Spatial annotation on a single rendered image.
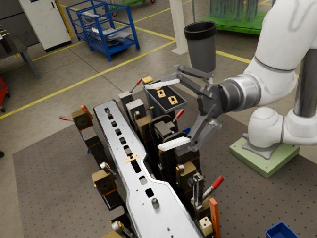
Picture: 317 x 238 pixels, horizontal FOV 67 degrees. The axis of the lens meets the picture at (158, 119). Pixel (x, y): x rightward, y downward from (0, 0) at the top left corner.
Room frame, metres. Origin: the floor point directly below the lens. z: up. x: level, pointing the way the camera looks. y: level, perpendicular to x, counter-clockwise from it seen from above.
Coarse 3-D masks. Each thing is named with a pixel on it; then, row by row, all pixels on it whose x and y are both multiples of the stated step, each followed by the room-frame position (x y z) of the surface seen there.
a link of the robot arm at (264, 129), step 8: (256, 112) 1.04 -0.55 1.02; (264, 112) 1.01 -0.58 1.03; (272, 112) 1.00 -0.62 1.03; (256, 120) 1.00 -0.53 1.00; (264, 120) 0.97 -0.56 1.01; (272, 120) 0.96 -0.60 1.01; (280, 120) 0.96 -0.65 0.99; (248, 128) 1.05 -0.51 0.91; (256, 128) 0.98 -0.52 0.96; (264, 128) 0.95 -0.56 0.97; (272, 128) 0.94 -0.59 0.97; (280, 128) 0.93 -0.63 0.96; (256, 136) 0.98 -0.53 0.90; (264, 136) 0.95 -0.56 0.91; (272, 136) 0.93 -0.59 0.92; (280, 136) 0.91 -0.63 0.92; (256, 144) 0.98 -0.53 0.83; (264, 144) 0.96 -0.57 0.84; (272, 144) 0.96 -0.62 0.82
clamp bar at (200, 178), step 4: (196, 176) 0.56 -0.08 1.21; (200, 176) 0.55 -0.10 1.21; (204, 176) 0.56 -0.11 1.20; (188, 180) 0.55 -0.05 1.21; (192, 180) 0.54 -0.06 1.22; (196, 180) 0.54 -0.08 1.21; (200, 180) 0.53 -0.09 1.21; (192, 184) 0.53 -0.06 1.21; (196, 184) 0.56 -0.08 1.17; (200, 184) 0.53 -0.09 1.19; (196, 188) 0.56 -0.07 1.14; (200, 188) 0.53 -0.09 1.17; (196, 192) 0.55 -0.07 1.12; (200, 192) 0.53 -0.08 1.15; (196, 196) 0.55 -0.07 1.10; (200, 196) 0.53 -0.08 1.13; (196, 200) 0.55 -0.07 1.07; (200, 200) 0.53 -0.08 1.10; (200, 204) 0.53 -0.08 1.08
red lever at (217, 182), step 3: (219, 177) 0.58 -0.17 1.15; (222, 177) 0.57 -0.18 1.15; (216, 180) 0.57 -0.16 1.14; (219, 180) 0.57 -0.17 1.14; (222, 180) 0.57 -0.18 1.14; (213, 183) 0.57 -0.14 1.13; (216, 183) 0.56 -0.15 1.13; (219, 183) 0.56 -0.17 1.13; (213, 186) 0.56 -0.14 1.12; (216, 186) 0.56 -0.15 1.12; (210, 189) 0.56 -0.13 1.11; (213, 189) 0.56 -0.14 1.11; (207, 192) 0.56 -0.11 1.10; (210, 192) 0.55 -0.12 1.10; (204, 195) 0.55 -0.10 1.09; (207, 195) 0.55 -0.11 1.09; (204, 198) 0.54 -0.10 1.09; (195, 204) 0.54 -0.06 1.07
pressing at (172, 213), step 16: (96, 112) 1.52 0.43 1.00; (112, 112) 1.46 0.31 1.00; (112, 128) 1.27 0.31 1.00; (128, 128) 1.22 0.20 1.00; (112, 144) 1.11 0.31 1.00; (128, 144) 1.07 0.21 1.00; (144, 160) 0.92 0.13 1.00; (128, 176) 0.83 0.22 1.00; (144, 176) 0.81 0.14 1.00; (128, 192) 0.74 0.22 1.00; (144, 192) 0.71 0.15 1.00; (160, 192) 0.69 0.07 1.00; (128, 208) 0.65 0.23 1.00; (144, 208) 0.63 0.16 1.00; (160, 208) 0.61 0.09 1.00; (176, 208) 0.59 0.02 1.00; (144, 224) 0.55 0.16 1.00; (160, 224) 0.54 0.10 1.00; (176, 224) 0.52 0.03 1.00; (192, 224) 0.50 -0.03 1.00
